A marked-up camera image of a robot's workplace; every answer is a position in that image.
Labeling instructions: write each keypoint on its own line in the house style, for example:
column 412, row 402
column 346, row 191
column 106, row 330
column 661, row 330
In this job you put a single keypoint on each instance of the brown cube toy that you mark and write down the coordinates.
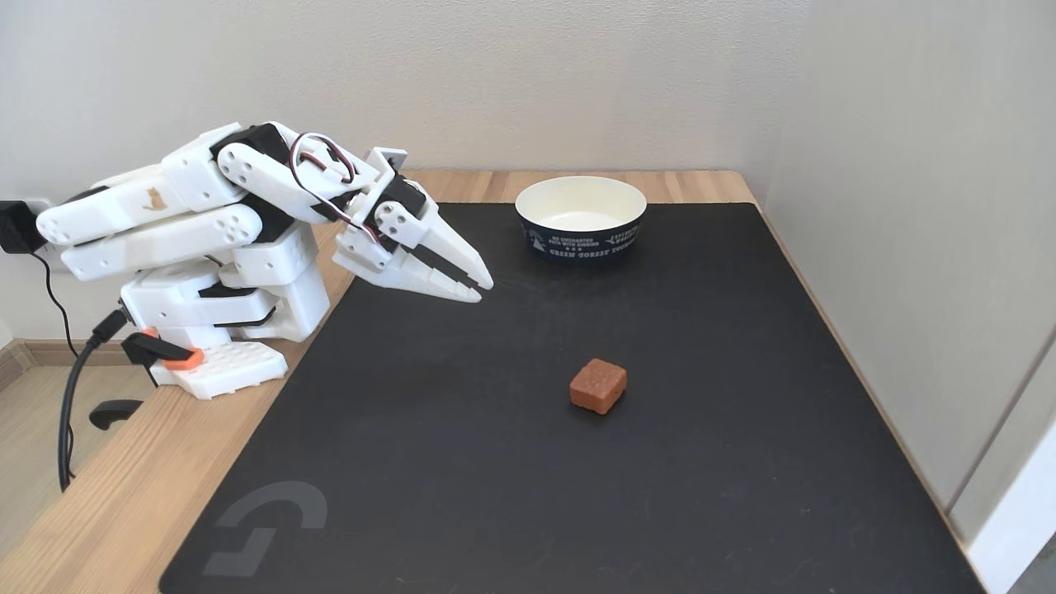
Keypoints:
column 598, row 384

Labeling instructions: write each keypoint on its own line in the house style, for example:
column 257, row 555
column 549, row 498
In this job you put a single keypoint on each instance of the white and navy paper bowl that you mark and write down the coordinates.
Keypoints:
column 581, row 214

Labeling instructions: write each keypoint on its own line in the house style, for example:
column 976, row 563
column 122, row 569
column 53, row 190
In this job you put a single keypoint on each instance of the black and orange clamp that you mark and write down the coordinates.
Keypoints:
column 161, row 351

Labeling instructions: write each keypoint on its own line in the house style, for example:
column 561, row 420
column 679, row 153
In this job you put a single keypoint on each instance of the black desk mat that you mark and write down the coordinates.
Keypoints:
column 577, row 462

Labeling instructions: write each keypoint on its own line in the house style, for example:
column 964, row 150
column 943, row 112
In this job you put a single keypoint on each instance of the wooden baseboard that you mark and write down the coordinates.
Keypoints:
column 58, row 353

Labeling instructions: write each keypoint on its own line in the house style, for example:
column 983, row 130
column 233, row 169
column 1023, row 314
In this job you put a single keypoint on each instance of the black power adapter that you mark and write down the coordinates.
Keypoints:
column 15, row 227

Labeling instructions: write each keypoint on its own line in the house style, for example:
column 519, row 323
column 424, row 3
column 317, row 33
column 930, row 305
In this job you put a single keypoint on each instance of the white door frame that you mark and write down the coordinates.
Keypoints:
column 1019, row 511

